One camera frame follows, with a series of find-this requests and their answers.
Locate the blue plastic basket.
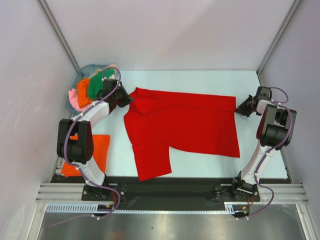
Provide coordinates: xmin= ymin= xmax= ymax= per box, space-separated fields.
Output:
xmin=65 ymin=64 xmax=119 ymax=115

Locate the left aluminium corner post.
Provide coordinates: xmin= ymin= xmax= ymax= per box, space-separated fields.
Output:
xmin=36 ymin=0 xmax=81 ymax=73

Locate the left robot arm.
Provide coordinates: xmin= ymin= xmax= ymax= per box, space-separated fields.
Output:
xmin=56 ymin=77 xmax=133 ymax=200

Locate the green garment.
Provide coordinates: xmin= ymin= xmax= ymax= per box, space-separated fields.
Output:
xmin=87 ymin=68 xmax=115 ymax=100

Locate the white slotted cable duct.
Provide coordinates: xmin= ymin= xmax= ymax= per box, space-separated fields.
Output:
xmin=45 ymin=203 xmax=248 ymax=215

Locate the right aluminium corner post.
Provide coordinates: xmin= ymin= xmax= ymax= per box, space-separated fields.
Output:
xmin=256 ymin=0 xmax=303 ymax=77

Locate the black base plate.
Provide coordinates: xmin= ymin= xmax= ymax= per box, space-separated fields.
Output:
xmin=50 ymin=175 xmax=291 ymax=212

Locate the beige garment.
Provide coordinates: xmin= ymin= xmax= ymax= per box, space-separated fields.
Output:
xmin=89 ymin=64 xmax=117 ymax=79

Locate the orange garment in basket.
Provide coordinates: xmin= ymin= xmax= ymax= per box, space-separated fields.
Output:
xmin=76 ymin=78 xmax=95 ymax=107

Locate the pink garment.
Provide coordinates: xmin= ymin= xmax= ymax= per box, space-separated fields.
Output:
xmin=68 ymin=88 xmax=92 ymax=112

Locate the folded orange t shirt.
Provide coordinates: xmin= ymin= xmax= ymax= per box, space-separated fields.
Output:
xmin=61 ymin=134 xmax=111 ymax=177

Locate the red t shirt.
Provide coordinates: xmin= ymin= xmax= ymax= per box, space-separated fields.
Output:
xmin=124 ymin=88 xmax=240 ymax=181

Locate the aluminium corner post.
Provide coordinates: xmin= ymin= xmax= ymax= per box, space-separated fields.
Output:
xmin=256 ymin=0 xmax=303 ymax=77
xmin=36 ymin=0 xmax=81 ymax=73

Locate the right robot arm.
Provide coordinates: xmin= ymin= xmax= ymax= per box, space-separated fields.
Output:
xmin=230 ymin=86 xmax=297 ymax=201

